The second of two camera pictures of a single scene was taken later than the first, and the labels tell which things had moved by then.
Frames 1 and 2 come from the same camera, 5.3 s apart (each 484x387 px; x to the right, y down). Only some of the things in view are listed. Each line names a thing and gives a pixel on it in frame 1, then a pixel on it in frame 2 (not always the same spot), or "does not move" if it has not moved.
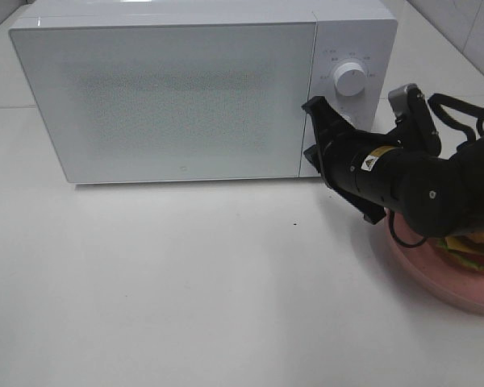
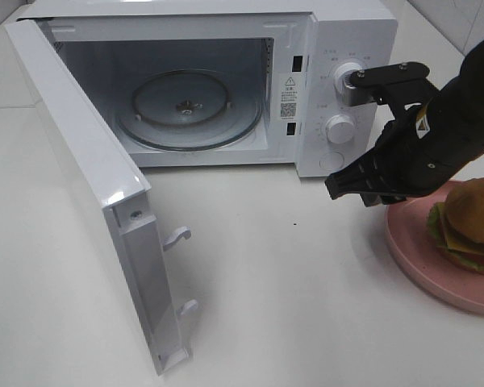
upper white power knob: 349,79 does not move
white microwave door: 181,101 to 124,192
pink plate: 477,291 does not move
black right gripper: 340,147 to 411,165
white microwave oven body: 201,90 does not move
